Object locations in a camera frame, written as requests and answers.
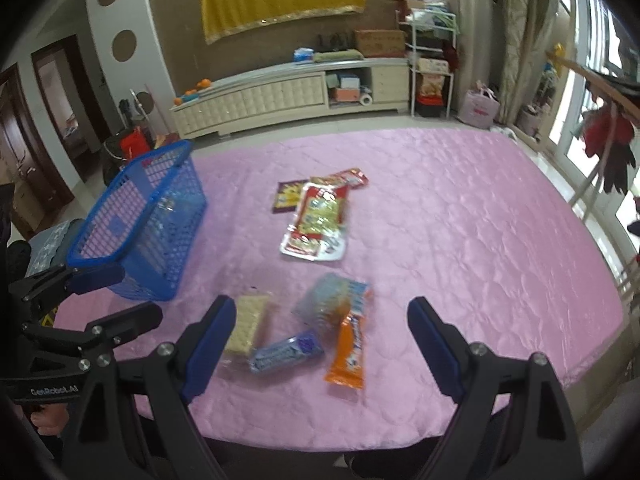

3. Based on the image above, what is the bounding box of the blue wafer packet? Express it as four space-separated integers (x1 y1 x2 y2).
249 330 324 374

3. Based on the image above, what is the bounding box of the arched standing mirror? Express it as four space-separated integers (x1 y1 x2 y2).
515 0 576 141

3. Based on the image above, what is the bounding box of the purple snack packet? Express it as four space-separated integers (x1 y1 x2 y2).
271 180 309 214

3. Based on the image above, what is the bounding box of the large brown wall disc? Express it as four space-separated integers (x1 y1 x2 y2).
111 29 138 63

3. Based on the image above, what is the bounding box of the red chips packet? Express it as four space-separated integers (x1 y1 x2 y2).
311 168 370 190

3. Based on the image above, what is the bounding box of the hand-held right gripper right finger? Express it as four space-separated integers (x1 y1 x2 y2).
406 296 586 480

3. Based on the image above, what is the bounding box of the standing air conditioner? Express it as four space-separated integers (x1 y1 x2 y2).
450 0 496 86

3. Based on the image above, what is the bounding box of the beige patterned curtain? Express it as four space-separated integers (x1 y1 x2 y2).
492 0 538 126

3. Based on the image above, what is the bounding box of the green cream cracker packet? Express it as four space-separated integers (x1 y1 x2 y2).
221 291 274 362

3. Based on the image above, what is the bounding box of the red white snack packet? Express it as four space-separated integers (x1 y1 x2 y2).
279 182 352 262

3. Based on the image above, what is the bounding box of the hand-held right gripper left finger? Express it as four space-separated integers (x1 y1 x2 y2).
62 295 237 480

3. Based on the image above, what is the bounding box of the wooden drying rack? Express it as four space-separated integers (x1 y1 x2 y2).
545 50 640 306

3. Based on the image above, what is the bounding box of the black router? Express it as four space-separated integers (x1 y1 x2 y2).
317 33 351 52

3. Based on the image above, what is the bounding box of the red hanging cloth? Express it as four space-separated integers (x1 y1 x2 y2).
580 105 638 193

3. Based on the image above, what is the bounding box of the green folded cloth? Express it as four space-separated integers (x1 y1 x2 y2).
313 49 363 63

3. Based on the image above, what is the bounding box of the glass balcony door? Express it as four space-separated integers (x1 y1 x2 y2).
547 0 640 211

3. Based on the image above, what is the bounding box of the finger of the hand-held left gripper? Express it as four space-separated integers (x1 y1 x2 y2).
9 262 126 311
22 302 163 368

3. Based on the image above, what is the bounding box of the pink quilted tablecloth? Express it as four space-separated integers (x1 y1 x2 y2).
52 127 626 451

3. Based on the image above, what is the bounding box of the light blue snack packet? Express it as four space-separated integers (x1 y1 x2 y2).
291 273 372 333

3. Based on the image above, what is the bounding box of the brown cardboard box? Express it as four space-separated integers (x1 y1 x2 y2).
354 29 407 57

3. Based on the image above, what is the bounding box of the red bag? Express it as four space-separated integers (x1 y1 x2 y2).
120 127 151 161

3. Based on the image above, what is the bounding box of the dark wooden door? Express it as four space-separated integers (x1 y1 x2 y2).
0 62 76 221

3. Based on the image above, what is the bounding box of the person's left hand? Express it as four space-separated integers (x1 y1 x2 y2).
31 404 71 438

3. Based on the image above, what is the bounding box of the pink tote bag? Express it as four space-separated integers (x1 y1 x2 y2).
457 85 501 128

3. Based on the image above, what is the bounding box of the blue plastic basket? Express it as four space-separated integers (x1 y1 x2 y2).
66 140 208 302

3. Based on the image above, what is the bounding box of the white shelf rack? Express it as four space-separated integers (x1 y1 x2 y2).
406 7 458 120

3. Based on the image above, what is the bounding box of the dark wooden doorway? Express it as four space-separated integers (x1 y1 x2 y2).
31 35 113 183

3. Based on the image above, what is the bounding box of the black bag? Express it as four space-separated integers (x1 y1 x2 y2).
102 135 131 186

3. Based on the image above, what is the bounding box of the cream tv cabinet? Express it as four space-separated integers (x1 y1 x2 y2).
169 57 411 138

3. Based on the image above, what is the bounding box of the orange snack packet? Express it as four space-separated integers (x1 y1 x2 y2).
324 310 370 392

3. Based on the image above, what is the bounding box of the yellow printed bag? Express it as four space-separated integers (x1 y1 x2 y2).
419 72 446 97

